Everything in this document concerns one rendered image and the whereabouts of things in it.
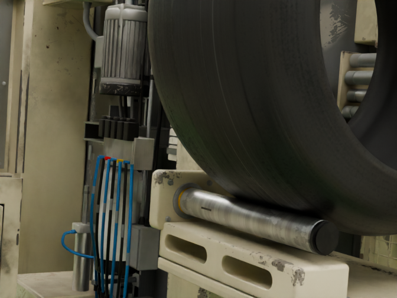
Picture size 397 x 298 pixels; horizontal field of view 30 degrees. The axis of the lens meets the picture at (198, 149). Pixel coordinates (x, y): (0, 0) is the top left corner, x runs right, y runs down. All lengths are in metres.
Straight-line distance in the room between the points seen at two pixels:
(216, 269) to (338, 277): 0.20
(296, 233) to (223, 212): 0.17
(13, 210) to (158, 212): 0.39
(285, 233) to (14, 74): 0.74
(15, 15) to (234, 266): 0.72
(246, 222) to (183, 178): 0.20
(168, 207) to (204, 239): 0.13
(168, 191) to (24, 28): 0.47
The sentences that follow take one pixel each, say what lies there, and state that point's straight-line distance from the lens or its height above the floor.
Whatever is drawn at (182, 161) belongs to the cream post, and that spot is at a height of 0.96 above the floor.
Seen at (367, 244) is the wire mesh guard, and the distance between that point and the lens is 1.57.
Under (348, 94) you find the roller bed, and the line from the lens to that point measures 1.62.
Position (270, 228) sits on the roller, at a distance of 1.02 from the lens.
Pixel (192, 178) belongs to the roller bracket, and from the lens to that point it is 1.24.
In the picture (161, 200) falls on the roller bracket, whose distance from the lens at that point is 1.21.
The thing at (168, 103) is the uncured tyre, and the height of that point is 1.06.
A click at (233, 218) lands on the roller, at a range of 1.09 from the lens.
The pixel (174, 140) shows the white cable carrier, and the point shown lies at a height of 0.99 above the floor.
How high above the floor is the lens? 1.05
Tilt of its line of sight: 3 degrees down
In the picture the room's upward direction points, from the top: 4 degrees clockwise
